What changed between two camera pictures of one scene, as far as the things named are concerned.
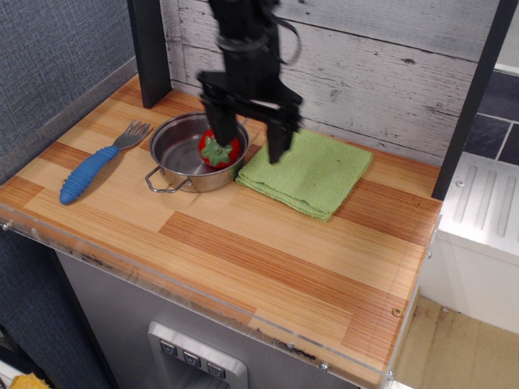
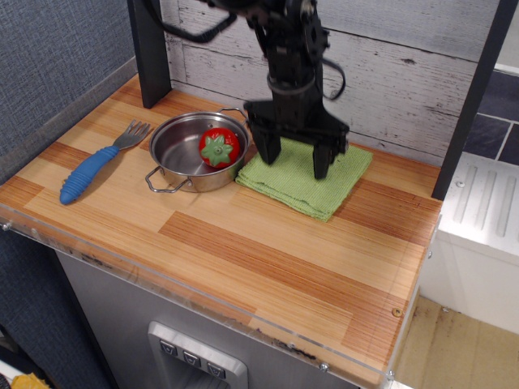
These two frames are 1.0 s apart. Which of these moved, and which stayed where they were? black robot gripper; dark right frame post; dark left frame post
Moved: black robot gripper
Stayed: dark right frame post; dark left frame post
